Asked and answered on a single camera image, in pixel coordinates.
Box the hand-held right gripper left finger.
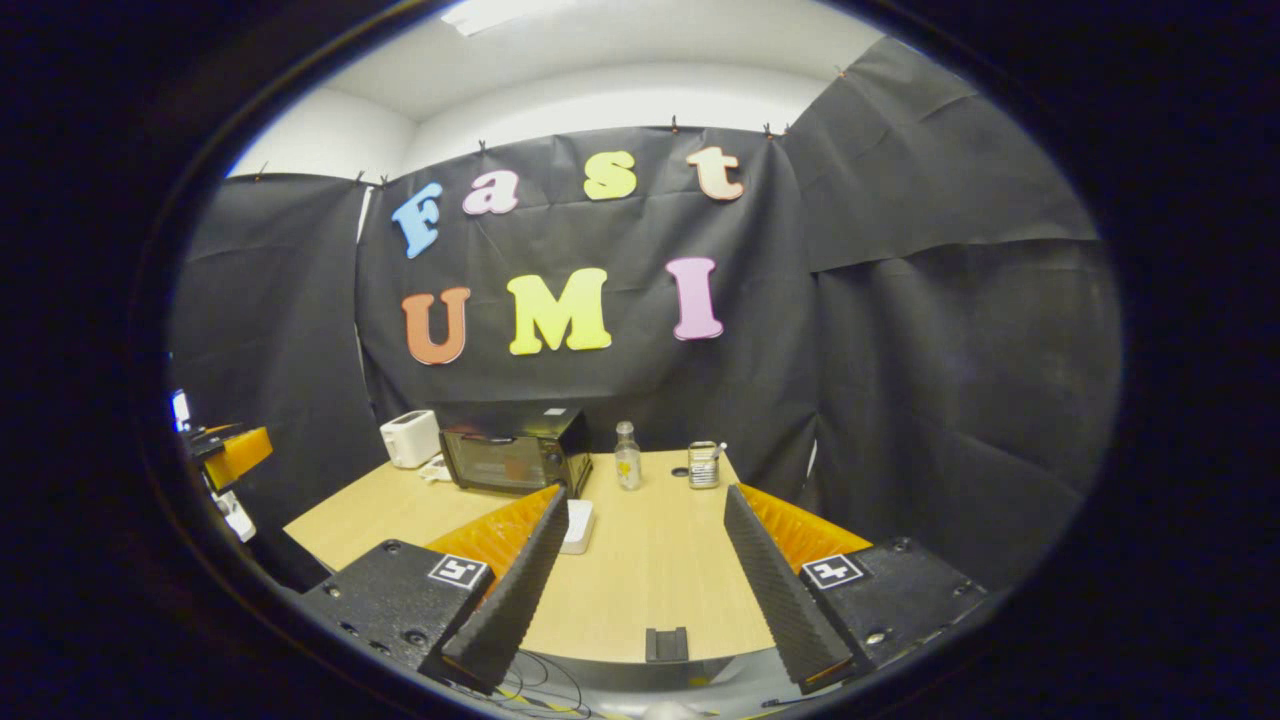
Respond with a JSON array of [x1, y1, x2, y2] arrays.
[[298, 485, 571, 696]]

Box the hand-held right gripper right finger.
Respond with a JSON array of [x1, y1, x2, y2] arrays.
[[722, 483, 989, 695]]

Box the black electric oven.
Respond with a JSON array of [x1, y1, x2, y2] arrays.
[[440, 406, 594, 498]]

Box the white rectangular dish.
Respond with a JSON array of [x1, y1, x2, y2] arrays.
[[560, 499, 595, 555]]

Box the clear glass bottle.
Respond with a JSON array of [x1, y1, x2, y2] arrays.
[[614, 421, 643, 491]]

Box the white toaster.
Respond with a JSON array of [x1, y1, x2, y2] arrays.
[[380, 410, 442, 470]]

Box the black backdrop cloth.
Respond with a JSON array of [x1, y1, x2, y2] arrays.
[[165, 38, 1126, 591]]

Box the black cable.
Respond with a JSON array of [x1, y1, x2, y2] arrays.
[[495, 650, 596, 719]]

